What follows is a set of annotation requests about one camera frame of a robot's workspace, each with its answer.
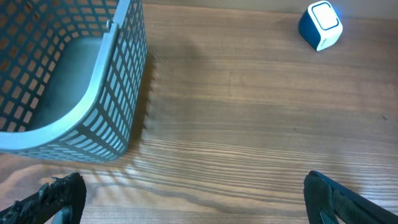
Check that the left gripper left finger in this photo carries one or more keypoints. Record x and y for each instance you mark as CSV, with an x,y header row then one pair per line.
x,y
63,201

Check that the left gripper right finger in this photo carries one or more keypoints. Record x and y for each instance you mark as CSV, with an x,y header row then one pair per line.
x,y
327,201

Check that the white barcode scanner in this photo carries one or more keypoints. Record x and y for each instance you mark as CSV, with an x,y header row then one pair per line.
x,y
320,26

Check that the grey plastic mesh basket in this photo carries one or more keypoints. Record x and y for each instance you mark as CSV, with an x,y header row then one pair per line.
x,y
71,71

